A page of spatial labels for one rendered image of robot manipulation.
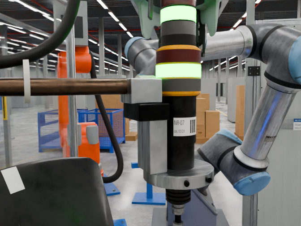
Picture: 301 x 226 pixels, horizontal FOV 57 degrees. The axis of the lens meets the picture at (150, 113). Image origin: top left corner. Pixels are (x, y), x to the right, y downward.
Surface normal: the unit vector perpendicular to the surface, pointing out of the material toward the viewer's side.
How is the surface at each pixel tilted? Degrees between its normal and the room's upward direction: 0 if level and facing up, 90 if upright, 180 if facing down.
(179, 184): 90
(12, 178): 47
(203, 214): 90
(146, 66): 60
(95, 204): 42
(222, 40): 78
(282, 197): 90
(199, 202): 90
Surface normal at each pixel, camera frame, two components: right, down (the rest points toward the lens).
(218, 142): -0.54, -0.55
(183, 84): 0.11, 0.09
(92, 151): 0.38, 0.08
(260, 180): 0.32, 0.63
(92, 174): 0.49, -0.73
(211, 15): -0.99, 0.09
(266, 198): -0.16, 0.09
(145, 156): -0.90, 0.04
